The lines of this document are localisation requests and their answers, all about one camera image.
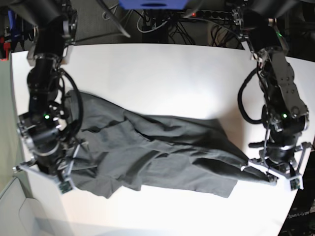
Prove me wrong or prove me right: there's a grey t-shirt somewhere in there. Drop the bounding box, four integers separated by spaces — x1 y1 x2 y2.
71 93 272 198

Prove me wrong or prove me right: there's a black power strip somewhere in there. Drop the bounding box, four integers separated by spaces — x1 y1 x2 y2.
191 10 233 20

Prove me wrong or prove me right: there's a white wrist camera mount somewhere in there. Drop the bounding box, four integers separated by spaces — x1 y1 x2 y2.
12 141 89 195

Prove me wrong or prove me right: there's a red clamp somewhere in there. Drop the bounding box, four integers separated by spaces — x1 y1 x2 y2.
0 36 11 61

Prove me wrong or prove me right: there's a blue box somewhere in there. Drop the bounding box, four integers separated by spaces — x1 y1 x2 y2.
119 0 188 10

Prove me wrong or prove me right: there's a white cable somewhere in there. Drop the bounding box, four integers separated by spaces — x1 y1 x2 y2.
136 14 169 33

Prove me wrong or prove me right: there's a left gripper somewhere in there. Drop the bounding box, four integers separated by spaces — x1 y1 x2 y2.
249 118 310 172

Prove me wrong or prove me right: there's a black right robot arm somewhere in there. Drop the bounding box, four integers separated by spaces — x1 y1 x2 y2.
3 0 84 178

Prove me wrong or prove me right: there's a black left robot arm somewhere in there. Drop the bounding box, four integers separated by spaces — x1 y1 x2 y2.
232 0 309 173

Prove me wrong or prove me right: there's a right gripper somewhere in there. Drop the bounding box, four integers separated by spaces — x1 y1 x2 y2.
16 113 67 175

